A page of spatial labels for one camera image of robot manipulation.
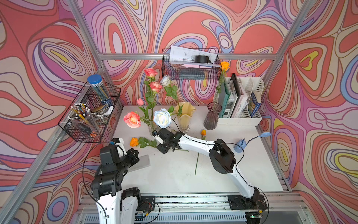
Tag pink book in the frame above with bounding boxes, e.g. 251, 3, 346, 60
231, 81, 249, 118

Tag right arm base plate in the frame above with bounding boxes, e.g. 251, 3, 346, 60
227, 193, 268, 211

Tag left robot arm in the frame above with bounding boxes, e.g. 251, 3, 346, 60
91, 145, 141, 224

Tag black wire basket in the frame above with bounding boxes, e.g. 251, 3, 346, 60
161, 47, 222, 81
58, 82, 123, 143

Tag white papers in basket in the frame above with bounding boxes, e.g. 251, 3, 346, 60
169, 46, 221, 68

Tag teal green folder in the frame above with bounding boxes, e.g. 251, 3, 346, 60
218, 78, 231, 118

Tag white rose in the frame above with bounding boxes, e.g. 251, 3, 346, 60
159, 75, 178, 102
153, 107, 182, 129

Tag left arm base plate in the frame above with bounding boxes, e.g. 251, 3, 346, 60
137, 196, 156, 213

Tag black wire basket left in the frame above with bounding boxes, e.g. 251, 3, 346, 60
58, 82, 123, 143

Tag blue lid pencil jar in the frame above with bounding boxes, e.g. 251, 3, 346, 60
87, 74, 113, 106

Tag small pink rosebud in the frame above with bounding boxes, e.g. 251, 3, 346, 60
137, 99, 148, 116

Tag yellow ruffled vase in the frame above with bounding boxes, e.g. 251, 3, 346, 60
174, 102, 196, 133

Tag orange rose tall stem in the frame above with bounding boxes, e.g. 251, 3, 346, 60
216, 61, 230, 94

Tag purple ribbed glass vase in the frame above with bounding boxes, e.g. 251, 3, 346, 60
203, 102, 222, 130

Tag cup of pencils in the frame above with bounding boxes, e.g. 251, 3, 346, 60
68, 103, 100, 135

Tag clear glass vase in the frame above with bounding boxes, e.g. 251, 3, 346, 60
148, 122, 158, 136

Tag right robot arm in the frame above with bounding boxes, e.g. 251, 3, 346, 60
152, 128, 269, 211

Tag white plastic book organizer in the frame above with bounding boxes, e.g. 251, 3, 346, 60
218, 77, 265, 126

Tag blue treehouse book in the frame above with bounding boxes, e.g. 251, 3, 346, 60
248, 91, 262, 117

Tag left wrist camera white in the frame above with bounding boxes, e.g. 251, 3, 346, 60
110, 138, 125, 155

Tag black wire basket back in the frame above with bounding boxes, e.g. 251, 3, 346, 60
161, 47, 222, 81

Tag small orange tulip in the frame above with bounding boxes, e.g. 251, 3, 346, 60
194, 129, 206, 175

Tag black white magazine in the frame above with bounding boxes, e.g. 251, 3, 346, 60
224, 80, 238, 118

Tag black tape roll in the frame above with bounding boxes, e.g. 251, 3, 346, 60
194, 55, 212, 63

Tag pink rose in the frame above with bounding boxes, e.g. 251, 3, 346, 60
149, 82, 163, 124
144, 68, 158, 83
124, 112, 150, 129

